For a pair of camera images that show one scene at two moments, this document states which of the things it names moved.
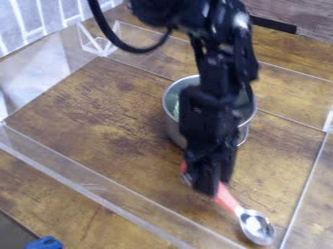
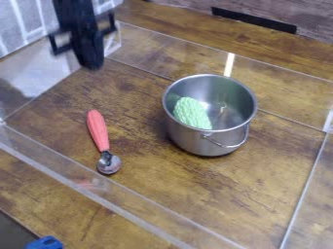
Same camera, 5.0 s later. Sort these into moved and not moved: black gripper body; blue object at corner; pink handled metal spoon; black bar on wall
Moved: black gripper body; pink handled metal spoon
Not moved: blue object at corner; black bar on wall
